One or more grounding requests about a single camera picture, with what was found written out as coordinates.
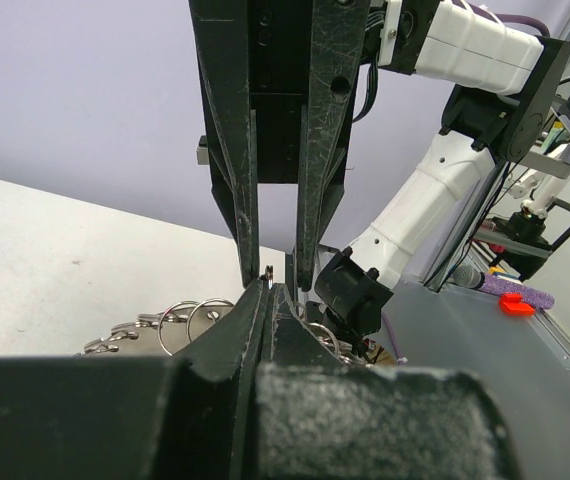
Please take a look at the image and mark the red plastic block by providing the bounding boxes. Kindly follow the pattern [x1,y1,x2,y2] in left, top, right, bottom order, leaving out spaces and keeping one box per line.
[498,293,536,317]

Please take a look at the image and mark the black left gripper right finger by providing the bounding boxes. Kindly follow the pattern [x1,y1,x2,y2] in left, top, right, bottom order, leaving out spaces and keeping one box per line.
[239,282,520,479]

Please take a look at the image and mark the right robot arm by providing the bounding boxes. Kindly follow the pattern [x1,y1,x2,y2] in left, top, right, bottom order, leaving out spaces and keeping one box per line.
[189,1,570,342]

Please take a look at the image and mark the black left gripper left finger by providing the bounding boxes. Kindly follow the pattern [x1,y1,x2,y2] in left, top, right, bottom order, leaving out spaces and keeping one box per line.
[0,280,270,479]

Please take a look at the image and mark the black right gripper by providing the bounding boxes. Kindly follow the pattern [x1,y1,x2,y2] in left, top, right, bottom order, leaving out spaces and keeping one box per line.
[189,0,370,290]

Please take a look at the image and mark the purple fuzzy microphone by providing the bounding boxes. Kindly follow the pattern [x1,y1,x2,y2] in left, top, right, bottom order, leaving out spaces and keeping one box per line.
[451,265,555,310]

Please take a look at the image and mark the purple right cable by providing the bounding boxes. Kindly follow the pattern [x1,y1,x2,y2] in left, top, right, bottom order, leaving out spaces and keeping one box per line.
[457,0,551,39]

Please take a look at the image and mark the metal disc key organizer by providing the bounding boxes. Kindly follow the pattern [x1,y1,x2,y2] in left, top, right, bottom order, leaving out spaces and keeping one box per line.
[81,284,369,366]

